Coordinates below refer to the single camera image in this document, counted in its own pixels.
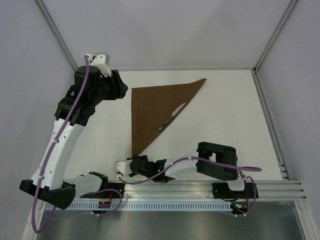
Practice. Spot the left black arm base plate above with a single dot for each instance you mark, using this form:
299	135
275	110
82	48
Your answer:
120	187

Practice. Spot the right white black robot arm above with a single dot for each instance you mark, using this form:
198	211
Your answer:
209	159

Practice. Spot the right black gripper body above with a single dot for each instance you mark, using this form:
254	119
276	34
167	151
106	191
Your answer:
144	157

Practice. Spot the right aluminium side rail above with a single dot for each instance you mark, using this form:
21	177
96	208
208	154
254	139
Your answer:
271	126

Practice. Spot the brown cloth napkin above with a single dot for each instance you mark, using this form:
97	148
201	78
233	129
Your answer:
152	106

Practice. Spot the white slotted cable duct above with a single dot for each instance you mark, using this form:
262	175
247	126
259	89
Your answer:
95	205

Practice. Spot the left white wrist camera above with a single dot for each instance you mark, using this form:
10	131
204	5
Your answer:
100	61

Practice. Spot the left aluminium frame post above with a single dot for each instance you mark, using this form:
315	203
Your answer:
44	11

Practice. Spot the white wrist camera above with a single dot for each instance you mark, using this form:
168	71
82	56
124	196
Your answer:
100	61
123	168

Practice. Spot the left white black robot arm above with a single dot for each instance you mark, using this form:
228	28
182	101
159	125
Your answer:
48	184

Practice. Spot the aluminium frame post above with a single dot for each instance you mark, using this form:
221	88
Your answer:
44	11
275	34

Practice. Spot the green handled table knife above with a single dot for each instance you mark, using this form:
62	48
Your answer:
173	114

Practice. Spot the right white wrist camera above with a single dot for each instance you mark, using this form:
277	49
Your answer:
123	168

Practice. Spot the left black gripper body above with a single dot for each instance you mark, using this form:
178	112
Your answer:
108	90

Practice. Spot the right aluminium frame post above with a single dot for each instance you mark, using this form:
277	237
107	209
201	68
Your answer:
275	34

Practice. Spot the aluminium front rail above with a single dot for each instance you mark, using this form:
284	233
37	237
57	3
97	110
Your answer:
267	190

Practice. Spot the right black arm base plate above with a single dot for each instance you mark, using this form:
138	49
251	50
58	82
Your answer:
222	191

